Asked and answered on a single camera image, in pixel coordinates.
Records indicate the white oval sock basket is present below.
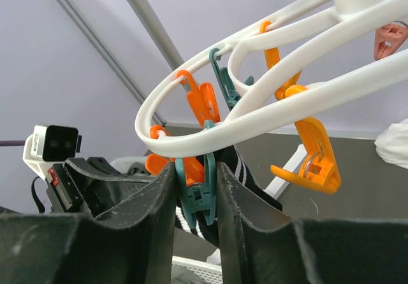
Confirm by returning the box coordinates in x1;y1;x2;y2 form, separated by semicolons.
172;256;223;284

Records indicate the teal peg inner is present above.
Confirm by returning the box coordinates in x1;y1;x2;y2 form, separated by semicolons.
209;48;241;110

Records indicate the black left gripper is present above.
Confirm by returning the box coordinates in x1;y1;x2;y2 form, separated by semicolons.
45;157;155;217

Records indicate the yellow-orange peg right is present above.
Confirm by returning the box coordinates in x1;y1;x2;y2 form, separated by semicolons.
270;85;342;195

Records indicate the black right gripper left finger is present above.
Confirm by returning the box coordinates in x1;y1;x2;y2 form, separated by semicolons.
1;164;176;283

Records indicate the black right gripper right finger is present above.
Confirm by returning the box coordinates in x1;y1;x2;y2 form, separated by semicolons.
217;163;407;283

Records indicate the white drying rack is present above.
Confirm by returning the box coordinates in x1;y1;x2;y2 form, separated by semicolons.
126;0;307;199

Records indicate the white round clip hanger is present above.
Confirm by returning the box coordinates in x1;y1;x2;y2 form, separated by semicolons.
135;0;407;157

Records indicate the yellow-orange peg inner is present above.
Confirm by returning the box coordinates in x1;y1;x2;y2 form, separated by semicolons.
259;20;302;101

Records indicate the white sock on hanger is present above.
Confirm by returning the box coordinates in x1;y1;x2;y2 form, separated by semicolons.
374;118;407;169

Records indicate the pink peg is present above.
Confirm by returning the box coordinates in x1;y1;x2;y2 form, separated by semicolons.
374;20;407;60

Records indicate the yellow-orange peg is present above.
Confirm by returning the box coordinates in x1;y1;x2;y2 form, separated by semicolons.
259;20;302;101
270;85;342;195

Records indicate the teal clothes peg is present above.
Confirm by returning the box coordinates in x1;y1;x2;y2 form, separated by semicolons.
174;120;217;228

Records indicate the orange clothes peg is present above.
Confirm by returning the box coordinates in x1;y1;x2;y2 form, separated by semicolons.
145;124;205;188

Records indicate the orange peg left rim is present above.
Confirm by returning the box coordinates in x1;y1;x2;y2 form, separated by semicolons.
177;70;221;128

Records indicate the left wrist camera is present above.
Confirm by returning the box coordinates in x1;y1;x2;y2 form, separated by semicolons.
22;124;82;181

